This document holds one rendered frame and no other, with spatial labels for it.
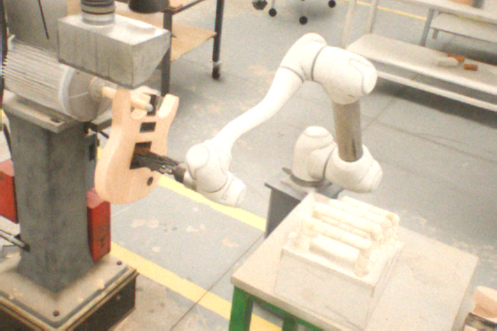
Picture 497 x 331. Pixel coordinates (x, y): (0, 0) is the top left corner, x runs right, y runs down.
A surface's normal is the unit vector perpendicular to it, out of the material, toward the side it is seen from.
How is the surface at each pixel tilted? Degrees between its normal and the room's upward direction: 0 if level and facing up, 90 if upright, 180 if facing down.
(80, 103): 92
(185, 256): 0
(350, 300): 90
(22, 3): 90
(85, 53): 90
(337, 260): 0
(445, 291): 0
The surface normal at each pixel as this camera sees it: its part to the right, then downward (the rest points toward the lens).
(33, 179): -0.51, 0.38
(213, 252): 0.11, -0.87
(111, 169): 0.86, 0.32
